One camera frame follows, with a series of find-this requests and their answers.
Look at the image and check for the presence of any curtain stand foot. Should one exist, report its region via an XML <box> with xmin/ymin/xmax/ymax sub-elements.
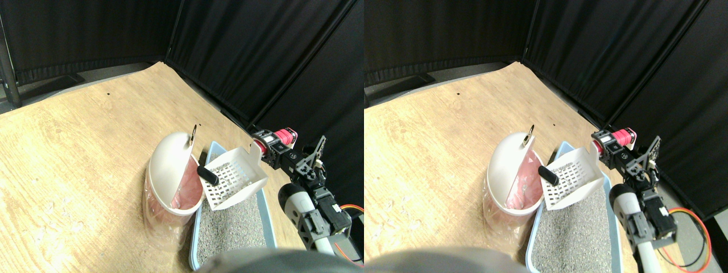
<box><xmin>50</xmin><ymin>72</ymin><xmax>87</xmax><ymax>87</ymax></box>
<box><xmin>397</xmin><ymin>72</ymin><xmax>435</xmax><ymax>86</ymax></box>

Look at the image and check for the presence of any white bin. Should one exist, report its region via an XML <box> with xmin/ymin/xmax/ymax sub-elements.
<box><xmin>484</xmin><ymin>124</ymin><xmax>547</xmax><ymax>241</ymax></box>
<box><xmin>142</xmin><ymin>124</ymin><xmax>206</xmax><ymax>251</ymax></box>

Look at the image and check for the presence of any orange wire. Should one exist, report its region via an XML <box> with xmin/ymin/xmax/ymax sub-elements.
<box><xmin>333</xmin><ymin>203</ymin><xmax>364</xmax><ymax>268</ymax></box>
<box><xmin>663</xmin><ymin>207</ymin><xmax>713</xmax><ymax>272</ymax></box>

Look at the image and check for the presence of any black bracket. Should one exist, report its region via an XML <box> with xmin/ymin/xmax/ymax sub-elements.
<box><xmin>634</xmin><ymin>135</ymin><xmax>664</xmax><ymax>177</ymax></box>
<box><xmin>296</xmin><ymin>135</ymin><xmax>329</xmax><ymax>175</ymax></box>

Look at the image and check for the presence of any black lump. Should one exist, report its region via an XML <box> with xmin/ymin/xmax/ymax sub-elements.
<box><xmin>537</xmin><ymin>166</ymin><xmax>560</xmax><ymax>186</ymax></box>
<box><xmin>196</xmin><ymin>166</ymin><xmax>220</xmax><ymax>186</ymax></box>

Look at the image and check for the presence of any blue litter tray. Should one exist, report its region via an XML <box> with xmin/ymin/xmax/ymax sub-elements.
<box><xmin>524</xmin><ymin>141</ymin><xmax>624</xmax><ymax>272</ymax></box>
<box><xmin>188</xmin><ymin>141</ymin><xmax>279</xmax><ymax>271</ymax></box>

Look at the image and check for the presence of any white scoop with red handle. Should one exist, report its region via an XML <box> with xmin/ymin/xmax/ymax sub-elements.
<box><xmin>537</xmin><ymin>128</ymin><xmax>638</xmax><ymax>211</ymax></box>
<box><xmin>196</xmin><ymin>128</ymin><xmax>298</xmax><ymax>212</ymax></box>

